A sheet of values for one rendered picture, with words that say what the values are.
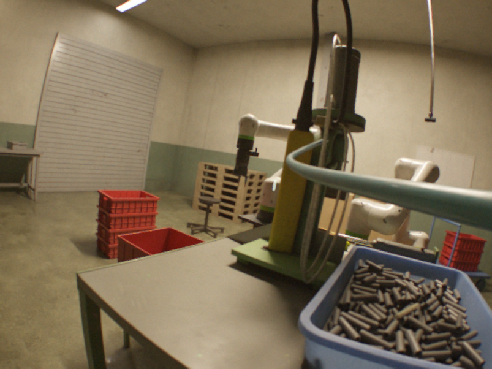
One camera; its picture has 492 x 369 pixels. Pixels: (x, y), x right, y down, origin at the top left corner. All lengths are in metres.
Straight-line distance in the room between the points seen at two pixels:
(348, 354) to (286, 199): 0.52
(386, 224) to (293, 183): 0.56
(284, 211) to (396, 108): 4.93
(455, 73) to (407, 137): 1.74
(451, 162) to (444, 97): 1.24
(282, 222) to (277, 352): 0.43
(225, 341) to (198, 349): 0.05
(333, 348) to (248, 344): 0.16
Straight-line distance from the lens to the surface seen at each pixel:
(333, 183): 0.17
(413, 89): 5.73
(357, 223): 1.31
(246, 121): 1.44
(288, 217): 0.80
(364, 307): 0.59
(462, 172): 5.56
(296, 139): 0.77
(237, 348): 0.49
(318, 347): 0.42
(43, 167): 5.87
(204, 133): 7.15
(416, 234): 1.70
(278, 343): 0.52
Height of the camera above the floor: 1.27
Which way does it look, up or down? 6 degrees down
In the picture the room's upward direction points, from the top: 10 degrees clockwise
